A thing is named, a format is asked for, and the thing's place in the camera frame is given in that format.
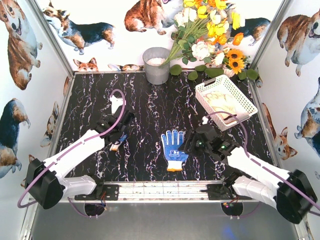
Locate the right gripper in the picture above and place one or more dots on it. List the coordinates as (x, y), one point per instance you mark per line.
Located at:
(191, 139)

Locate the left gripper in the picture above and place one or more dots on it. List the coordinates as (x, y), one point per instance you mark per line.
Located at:
(122, 119)

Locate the blue dotted glove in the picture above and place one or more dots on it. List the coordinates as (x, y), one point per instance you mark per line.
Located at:
(171, 141)
(115, 146)

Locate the cream rubber glove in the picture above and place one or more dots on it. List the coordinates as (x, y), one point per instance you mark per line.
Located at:
(221, 102)

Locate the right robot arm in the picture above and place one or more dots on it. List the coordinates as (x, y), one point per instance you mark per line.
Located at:
(290, 193)

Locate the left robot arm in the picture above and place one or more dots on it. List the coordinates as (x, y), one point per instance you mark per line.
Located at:
(47, 181)

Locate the white plastic storage basket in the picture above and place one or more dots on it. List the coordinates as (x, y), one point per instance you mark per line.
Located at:
(244, 107)

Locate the grey metal bucket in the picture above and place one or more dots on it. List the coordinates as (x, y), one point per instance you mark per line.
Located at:
(156, 65)

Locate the artificial flower bouquet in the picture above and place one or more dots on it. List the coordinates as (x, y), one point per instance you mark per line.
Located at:
(210, 31)

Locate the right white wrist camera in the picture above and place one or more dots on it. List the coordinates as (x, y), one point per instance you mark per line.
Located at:
(204, 120)

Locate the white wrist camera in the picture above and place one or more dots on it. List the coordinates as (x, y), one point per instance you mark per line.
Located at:
(204, 120)
(116, 103)

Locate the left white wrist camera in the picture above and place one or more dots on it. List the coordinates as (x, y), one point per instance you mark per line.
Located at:
(116, 103)

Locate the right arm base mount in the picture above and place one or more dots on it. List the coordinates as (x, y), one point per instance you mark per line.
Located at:
(218, 192)

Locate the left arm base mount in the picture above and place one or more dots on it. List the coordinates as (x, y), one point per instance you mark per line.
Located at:
(107, 192)

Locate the aluminium front rail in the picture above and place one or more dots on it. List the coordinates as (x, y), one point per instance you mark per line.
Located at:
(162, 191)

